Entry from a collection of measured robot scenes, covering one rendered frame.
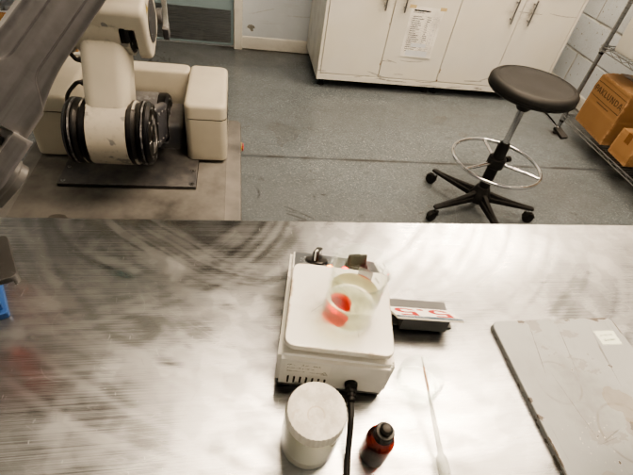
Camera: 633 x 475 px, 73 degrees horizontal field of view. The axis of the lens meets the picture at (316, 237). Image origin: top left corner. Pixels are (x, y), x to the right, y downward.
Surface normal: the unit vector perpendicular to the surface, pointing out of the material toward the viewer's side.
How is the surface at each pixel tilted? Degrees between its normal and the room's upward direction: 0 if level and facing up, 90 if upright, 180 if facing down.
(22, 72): 67
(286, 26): 90
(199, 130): 90
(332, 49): 90
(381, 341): 0
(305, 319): 0
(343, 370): 90
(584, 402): 0
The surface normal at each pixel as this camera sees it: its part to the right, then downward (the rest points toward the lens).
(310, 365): -0.05, 0.69
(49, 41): 0.70, 0.23
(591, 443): 0.13, -0.72
